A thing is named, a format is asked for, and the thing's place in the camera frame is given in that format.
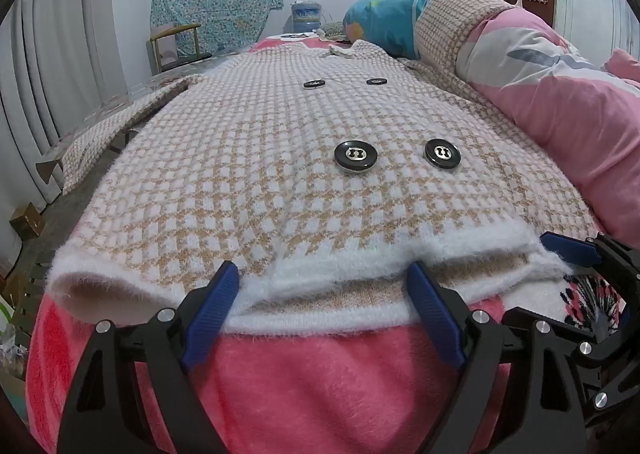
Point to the cardboard box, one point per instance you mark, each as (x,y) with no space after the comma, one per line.
(26,221)

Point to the pink fleece blanket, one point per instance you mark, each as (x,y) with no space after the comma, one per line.
(325,384)

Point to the grey curtain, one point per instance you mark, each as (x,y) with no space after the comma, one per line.
(40,59)

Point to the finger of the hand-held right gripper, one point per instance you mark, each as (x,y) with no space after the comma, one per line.
(605,364)
(570,247)

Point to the blue patterned pillow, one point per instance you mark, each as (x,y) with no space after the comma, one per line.
(382,19)

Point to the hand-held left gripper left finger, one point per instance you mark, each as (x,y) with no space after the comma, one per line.
(210,314)

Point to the blue water jug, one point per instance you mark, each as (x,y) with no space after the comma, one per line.
(306,17)

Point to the tan white checked knit cardigan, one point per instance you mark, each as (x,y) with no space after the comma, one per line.
(240,159)

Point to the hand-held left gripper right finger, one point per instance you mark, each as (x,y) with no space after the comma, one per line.
(435,314)

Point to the wooden chair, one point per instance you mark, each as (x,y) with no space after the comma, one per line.
(172,34)

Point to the pink white quilt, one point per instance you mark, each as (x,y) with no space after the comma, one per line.
(565,99)

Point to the grey-green crumpled cloth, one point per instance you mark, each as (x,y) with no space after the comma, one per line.
(334,30)

